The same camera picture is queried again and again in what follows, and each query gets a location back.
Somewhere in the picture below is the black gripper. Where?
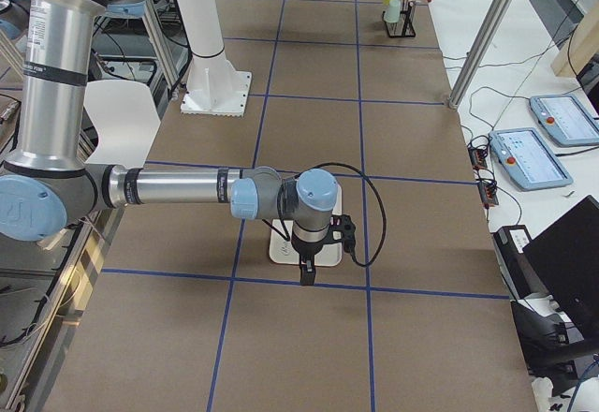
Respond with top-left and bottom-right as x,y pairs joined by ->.
291,229 -> 333,286

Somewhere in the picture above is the light green cup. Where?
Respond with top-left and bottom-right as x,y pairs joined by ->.
383,0 -> 402,23

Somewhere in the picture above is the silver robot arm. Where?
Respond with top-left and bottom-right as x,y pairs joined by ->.
1,0 -> 338,286

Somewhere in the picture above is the white plastic tray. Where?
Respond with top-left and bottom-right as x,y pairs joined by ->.
268,188 -> 346,267

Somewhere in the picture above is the black printer box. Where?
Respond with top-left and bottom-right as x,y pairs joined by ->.
492,225 -> 548,300

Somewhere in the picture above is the white chair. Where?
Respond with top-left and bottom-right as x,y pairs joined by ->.
84,80 -> 160,169

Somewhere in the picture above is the near blue teach pendant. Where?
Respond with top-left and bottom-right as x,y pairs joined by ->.
489,127 -> 574,191

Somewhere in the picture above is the blue teach pendant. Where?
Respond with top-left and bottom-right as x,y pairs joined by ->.
489,127 -> 574,191
529,95 -> 598,147

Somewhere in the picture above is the black laptop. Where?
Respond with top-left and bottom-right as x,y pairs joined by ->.
523,195 -> 598,338

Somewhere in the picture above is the far blue teach pendant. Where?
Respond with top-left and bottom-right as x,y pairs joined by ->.
529,95 -> 598,147

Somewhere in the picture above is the black camera cable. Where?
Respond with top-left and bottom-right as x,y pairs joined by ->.
275,162 -> 387,269

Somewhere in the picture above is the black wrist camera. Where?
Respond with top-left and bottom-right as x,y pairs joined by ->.
324,214 -> 356,254

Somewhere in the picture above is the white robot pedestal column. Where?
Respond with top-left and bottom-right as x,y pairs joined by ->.
177,0 -> 252,116

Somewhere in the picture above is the black wire cup rack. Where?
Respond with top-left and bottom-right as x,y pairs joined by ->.
382,0 -> 417,38

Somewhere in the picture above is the aluminium frame post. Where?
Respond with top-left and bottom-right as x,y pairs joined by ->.
448,0 -> 512,110

